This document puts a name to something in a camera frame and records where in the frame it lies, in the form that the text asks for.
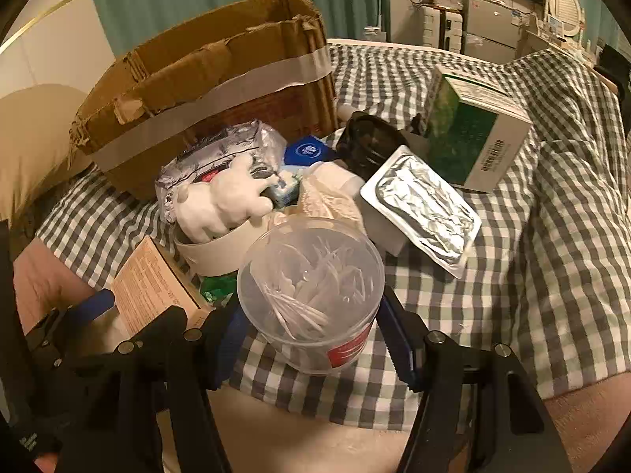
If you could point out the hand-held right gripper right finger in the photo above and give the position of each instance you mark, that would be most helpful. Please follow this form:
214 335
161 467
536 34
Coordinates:
399 340

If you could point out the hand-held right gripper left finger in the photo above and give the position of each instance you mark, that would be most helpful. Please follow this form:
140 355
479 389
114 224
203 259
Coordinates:
235 340

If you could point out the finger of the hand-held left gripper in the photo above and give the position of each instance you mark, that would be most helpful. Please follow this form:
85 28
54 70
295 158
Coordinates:
96 305

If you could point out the green packet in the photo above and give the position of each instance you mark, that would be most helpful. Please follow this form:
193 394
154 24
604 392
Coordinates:
217 286

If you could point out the clear cotton swab container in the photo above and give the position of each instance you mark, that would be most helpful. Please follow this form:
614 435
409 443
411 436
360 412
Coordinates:
310 276

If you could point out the silver patterned tissue pack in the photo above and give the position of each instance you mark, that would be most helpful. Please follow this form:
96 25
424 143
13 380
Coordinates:
231 143

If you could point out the blue packet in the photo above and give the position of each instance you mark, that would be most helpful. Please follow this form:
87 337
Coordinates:
308 150

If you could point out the green and white box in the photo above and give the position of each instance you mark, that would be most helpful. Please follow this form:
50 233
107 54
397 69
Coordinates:
458 133

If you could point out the brown cardboard box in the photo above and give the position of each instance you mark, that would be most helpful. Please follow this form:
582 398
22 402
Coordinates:
207 59

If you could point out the small tan box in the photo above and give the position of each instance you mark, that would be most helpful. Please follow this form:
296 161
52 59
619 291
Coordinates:
148 281

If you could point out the white round tin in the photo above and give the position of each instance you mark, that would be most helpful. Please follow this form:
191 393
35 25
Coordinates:
217 256

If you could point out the beige mattress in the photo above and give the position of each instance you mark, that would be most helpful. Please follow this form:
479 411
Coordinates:
276 428

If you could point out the green checkered blanket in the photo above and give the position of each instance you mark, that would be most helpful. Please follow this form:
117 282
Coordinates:
493 305

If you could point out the white bear figurine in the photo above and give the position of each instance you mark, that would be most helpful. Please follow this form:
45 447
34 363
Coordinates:
222 197

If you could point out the cream lace cloth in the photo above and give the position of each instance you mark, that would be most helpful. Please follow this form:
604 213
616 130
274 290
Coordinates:
325 204

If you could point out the small light blue box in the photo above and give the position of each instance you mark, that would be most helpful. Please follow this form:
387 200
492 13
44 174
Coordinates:
283 189

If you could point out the beige pillow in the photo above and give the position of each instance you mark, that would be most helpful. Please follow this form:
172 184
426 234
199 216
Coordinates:
34 148

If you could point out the black plastic case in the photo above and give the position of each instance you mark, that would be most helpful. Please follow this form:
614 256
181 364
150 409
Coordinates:
367 138

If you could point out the white appliance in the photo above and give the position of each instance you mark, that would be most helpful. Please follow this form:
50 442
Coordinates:
441 27

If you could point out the silver fridge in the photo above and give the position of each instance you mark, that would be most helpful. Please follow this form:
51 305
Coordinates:
493 24

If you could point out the vanity table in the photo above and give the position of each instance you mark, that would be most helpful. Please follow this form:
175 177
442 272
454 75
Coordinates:
557 44

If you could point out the white oval mirror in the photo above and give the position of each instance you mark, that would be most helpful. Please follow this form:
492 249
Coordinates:
567 7

